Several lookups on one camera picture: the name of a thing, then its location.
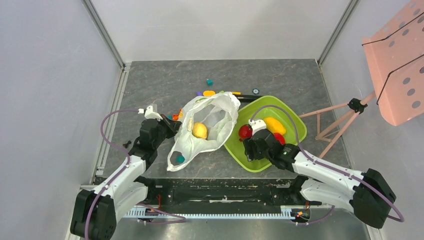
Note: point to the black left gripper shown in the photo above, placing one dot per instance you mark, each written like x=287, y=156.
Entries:
x=173, y=126

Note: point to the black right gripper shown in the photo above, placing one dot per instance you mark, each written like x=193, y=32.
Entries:
x=250, y=148

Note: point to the red fake apple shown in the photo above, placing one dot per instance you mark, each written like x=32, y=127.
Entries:
x=245, y=132

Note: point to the yellow fake lemon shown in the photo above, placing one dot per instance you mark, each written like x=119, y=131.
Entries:
x=274, y=125

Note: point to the yellow fake pear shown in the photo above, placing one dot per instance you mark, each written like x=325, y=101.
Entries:
x=200, y=131

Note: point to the white plastic bag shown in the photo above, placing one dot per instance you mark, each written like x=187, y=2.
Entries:
x=207, y=123

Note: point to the red yellow fake peach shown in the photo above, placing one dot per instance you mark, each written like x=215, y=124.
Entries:
x=280, y=138

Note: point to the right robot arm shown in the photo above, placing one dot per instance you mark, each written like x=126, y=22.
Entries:
x=365, y=194

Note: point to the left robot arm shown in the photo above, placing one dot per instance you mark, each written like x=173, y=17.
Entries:
x=96, y=212

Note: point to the orange small toy piece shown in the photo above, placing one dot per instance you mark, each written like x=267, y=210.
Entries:
x=176, y=117

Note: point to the green plastic tray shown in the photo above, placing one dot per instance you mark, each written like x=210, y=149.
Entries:
x=281, y=156

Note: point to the teal block near base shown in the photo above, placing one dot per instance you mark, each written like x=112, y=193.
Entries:
x=180, y=159

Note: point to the black marker pen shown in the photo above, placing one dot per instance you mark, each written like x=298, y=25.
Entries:
x=247, y=98

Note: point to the yellow oval toy piece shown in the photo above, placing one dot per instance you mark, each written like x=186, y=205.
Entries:
x=208, y=93

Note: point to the blue poker chip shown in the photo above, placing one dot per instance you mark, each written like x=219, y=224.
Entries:
x=255, y=91

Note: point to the teal cube block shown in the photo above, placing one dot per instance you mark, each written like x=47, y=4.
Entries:
x=209, y=82

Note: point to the pink music stand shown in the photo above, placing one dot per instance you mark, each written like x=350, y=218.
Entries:
x=374, y=75

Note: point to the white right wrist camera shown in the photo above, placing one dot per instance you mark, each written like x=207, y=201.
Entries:
x=257, y=125

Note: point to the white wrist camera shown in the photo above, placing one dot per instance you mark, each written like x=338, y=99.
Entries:
x=257, y=125
x=150, y=112

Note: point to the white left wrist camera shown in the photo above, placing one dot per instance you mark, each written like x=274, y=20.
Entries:
x=150, y=112

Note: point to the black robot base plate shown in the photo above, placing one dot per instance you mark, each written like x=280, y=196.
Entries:
x=173, y=191

